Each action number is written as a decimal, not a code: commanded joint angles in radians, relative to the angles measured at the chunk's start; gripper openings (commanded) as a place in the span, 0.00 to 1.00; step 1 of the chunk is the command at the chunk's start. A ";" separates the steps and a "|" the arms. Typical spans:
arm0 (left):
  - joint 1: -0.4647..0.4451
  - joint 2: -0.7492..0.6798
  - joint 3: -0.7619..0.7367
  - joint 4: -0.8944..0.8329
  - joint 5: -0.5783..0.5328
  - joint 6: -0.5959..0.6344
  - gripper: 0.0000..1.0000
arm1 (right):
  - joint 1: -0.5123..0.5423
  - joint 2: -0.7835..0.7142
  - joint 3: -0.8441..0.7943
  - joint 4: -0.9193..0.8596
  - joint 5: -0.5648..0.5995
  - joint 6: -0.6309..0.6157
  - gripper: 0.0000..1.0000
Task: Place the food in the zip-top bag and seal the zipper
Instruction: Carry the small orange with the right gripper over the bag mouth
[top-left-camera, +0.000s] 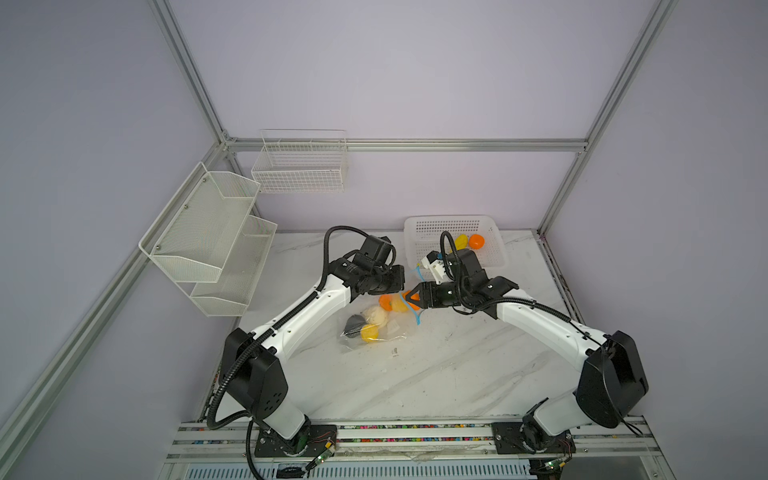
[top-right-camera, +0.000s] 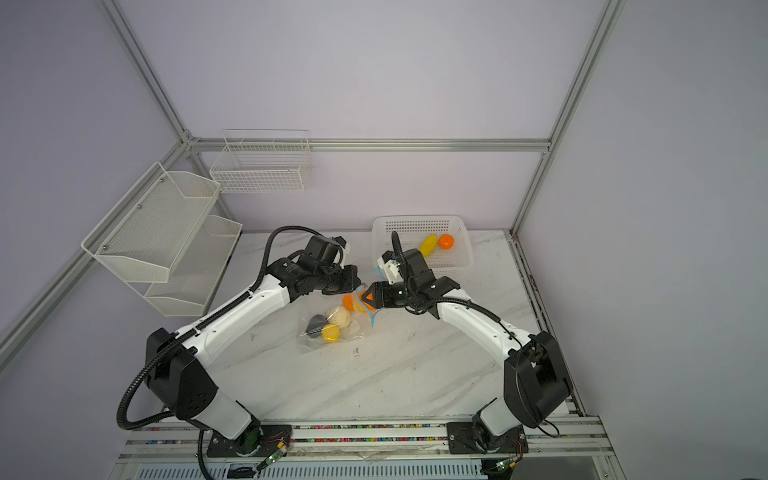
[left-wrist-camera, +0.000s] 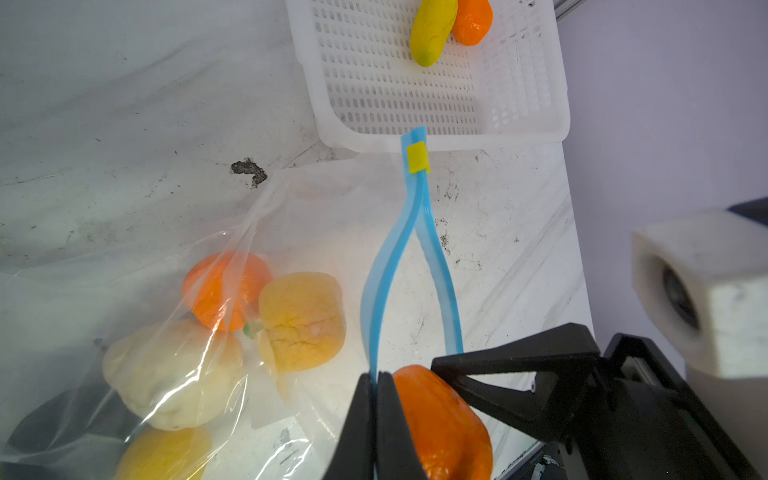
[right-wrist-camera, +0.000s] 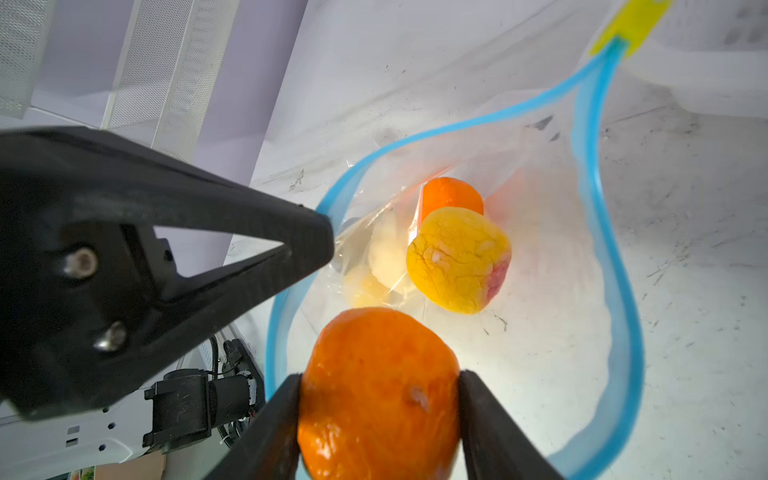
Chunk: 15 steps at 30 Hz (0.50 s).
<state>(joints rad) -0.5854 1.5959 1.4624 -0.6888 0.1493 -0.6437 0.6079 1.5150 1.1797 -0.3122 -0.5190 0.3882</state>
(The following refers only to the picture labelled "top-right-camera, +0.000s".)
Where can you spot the white perforated plastic basket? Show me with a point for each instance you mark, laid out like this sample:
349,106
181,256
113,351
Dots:
414,229

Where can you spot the clear zip top bag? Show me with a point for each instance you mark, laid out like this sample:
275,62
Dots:
361,326

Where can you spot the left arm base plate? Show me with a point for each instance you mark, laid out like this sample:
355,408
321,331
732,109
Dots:
259,442

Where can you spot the cream white pear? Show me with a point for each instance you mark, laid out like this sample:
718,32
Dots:
339,316

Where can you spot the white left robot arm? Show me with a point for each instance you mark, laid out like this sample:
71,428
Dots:
177,363

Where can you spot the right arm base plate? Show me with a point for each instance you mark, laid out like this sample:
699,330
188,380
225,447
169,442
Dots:
475,438

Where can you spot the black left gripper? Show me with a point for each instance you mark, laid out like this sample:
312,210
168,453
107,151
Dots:
352,280

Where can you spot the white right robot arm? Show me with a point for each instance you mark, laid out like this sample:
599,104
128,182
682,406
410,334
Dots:
535,379

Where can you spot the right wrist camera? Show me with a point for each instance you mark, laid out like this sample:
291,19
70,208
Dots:
395,268

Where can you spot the aluminium frame post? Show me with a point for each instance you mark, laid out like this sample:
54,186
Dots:
598,40

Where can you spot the yellow pear-shaped lemon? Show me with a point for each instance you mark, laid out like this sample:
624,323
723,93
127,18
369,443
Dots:
331,333

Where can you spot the large orange fruit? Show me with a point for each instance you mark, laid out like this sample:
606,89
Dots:
368,298

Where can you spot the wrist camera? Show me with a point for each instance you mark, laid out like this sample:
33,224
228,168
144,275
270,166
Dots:
323,253
395,268

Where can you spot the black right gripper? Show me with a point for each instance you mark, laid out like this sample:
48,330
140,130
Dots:
379,294

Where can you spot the yellow banana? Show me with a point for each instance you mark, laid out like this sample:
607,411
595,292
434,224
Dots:
429,245

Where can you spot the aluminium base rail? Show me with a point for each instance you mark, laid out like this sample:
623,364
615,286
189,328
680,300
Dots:
374,441

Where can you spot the black avocado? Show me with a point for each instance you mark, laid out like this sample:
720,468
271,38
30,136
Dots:
315,326

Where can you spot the small orange tangerine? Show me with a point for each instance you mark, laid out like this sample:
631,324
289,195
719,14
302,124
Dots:
446,242

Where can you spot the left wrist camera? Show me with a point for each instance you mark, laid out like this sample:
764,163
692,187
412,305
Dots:
323,253

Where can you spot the white wire wall basket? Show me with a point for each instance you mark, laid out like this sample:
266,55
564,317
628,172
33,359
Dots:
263,161

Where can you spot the white mesh two-tier shelf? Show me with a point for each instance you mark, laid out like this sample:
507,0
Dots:
165,241

